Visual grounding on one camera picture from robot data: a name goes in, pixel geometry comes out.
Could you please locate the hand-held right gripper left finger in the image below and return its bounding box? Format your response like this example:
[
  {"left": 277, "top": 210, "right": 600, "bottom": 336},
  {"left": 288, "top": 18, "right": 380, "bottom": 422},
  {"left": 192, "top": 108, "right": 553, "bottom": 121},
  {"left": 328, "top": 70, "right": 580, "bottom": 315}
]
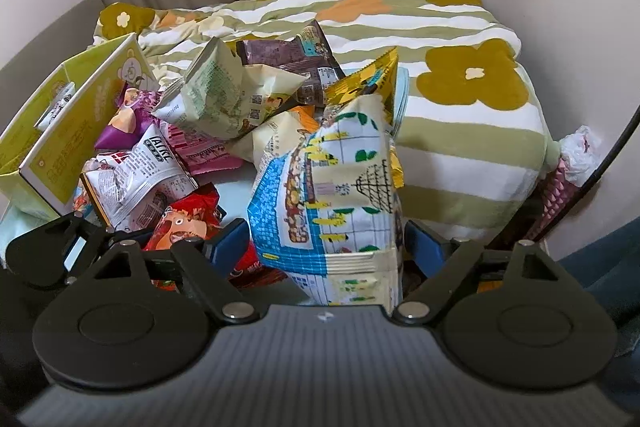
[{"left": 92, "top": 220, "right": 261, "bottom": 324}]

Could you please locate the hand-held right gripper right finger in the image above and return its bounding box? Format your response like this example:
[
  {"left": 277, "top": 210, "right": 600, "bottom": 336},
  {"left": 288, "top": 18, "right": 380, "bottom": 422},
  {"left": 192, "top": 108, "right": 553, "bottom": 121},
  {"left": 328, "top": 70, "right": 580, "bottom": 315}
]
[{"left": 391, "top": 221, "right": 563, "bottom": 325}]

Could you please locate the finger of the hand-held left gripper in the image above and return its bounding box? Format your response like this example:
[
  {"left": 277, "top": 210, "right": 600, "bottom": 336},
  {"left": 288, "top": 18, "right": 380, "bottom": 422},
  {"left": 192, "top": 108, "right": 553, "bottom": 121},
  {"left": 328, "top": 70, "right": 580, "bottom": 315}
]
[{"left": 5, "top": 214, "right": 108, "bottom": 289}]

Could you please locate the pink snack packet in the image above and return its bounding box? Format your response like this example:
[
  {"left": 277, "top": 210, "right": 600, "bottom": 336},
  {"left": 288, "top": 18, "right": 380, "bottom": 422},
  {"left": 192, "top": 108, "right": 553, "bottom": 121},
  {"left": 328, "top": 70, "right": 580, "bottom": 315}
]
[{"left": 165, "top": 122, "right": 246, "bottom": 175}]

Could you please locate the blue white illustrated snack packet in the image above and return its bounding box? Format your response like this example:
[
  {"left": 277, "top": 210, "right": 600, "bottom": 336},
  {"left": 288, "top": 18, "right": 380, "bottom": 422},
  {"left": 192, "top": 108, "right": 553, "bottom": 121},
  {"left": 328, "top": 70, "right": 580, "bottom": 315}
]
[{"left": 247, "top": 97, "right": 406, "bottom": 308}]

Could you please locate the green cardboard box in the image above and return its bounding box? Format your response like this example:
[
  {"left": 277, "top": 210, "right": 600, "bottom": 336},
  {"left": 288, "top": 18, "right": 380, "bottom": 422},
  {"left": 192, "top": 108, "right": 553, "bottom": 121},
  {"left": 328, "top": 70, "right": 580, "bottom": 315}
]
[{"left": 0, "top": 32, "right": 153, "bottom": 220}]

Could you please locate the cream yellow flower snack packet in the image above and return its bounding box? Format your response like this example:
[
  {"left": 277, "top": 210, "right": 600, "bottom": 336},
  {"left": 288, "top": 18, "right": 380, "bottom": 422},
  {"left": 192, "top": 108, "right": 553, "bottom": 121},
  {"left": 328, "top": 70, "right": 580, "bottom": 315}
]
[{"left": 240, "top": 47, "right": 407, "bottom": 190}]

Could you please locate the red cartoon snack packet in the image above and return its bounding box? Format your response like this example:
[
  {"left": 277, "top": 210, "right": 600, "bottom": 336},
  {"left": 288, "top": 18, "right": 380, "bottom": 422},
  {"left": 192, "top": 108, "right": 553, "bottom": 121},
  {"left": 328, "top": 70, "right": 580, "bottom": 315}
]
[{"left": 142, "top": 184, "right": 288, "bottom": 290}]

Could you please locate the floral striped blanket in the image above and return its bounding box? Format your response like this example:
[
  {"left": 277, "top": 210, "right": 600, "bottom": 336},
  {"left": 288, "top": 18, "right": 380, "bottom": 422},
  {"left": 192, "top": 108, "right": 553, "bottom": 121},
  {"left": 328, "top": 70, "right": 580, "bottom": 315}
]
[{"left": 87, "top": 0, "right": 556, "bottom": 238}]

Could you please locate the white red-print snack packet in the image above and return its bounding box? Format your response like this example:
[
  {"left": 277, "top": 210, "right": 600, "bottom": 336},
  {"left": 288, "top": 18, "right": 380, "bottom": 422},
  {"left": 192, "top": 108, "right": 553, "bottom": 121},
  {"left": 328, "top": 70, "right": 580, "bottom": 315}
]
[{"left": 80, "top": 124, "right": 198, "bottom": 230}]

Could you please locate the pink textured object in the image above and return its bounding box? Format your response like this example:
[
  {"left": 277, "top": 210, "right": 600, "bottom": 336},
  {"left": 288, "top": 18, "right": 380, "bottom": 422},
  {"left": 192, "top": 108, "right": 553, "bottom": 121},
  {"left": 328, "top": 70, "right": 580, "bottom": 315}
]
[{"left": 525, "top": 157, "right": 581, "bottom": 243}]

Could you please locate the small white packet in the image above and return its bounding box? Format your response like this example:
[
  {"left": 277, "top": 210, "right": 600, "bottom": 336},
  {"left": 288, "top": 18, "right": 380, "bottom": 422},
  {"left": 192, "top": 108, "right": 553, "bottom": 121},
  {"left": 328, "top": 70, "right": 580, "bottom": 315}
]
[{"left": 35, "top": 82, "right": 78, "bottom": 130}]

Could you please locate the pale green crumpled snack packet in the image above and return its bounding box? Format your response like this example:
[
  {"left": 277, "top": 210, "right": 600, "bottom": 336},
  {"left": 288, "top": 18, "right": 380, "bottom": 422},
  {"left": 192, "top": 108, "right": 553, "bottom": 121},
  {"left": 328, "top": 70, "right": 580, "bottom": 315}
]
[{"left": 150, "top": 37, "right": 311, "bottom": 142}]

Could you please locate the dark blue cloth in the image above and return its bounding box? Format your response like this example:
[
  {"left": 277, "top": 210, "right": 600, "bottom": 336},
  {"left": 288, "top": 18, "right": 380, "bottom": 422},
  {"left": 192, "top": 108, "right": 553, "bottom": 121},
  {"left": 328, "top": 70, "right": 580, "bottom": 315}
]
[{"left": 555, "top": 217, "right": 640, "bottom": 323}]

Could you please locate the white plastic bag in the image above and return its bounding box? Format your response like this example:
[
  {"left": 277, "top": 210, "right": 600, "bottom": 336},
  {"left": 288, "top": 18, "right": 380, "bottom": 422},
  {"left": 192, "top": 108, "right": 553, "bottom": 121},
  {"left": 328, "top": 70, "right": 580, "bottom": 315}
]
[{"left": 560, "top": 124, "right": 603, "bottom": 188}]

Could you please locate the brown purple snack packet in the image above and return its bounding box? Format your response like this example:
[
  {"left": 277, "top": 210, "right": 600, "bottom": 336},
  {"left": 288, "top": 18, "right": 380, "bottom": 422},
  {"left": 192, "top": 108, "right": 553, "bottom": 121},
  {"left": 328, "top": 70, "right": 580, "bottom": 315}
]
[{"left": 235, "top": 19, "right": 346, "bottom": 108}]

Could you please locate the grey headboard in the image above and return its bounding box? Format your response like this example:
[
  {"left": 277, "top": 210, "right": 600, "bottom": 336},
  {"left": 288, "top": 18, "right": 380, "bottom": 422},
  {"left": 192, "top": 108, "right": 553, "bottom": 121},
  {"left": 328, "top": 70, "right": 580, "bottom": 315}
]
[{"left": 0, "top": 0, "right": 103, "bottom": 75}]

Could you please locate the black cable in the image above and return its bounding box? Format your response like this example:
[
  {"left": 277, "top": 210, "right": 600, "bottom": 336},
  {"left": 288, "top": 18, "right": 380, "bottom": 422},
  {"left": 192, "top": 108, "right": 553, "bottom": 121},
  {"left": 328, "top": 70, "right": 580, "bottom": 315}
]
[{"left": 482, "top": 107, "right": 640, "bottom": 253}]

